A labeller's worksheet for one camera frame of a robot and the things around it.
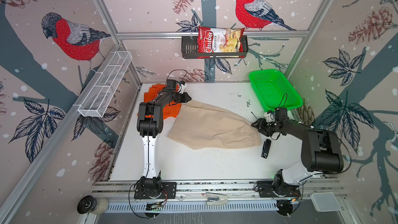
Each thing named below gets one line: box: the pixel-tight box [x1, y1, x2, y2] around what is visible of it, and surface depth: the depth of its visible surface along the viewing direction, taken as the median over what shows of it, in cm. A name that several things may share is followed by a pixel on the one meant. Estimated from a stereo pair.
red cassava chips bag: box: [197, 26, 246, 59], surface depth 90 cm
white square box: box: [309, 191, 341, 213], surface depth 71 cm
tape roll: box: [76, 194, 109, 215], surface depth 63 cm
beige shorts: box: [167, 100, 261, 150], surface depth 94 cm
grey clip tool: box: [205, 191, 229, 206], surface depth 71 cm
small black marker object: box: [261, 138, 272, 159], surface depth 85 cm
